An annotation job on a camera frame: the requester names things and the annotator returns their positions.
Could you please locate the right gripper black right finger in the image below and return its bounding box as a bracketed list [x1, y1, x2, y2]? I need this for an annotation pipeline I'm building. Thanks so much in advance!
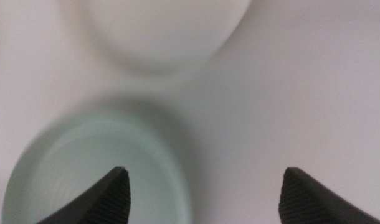
[278, 167, 380, 224]

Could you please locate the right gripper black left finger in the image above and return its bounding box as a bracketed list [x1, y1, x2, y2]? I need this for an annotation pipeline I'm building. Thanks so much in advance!
[36, 166, 131, 224]

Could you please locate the pale green shallow bowl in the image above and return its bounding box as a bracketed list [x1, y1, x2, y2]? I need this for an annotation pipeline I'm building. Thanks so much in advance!
[1, 112, 191, 224]

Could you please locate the white shallow bowl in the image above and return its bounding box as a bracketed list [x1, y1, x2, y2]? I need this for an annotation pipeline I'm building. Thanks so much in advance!
[80, 0, 252, 75]

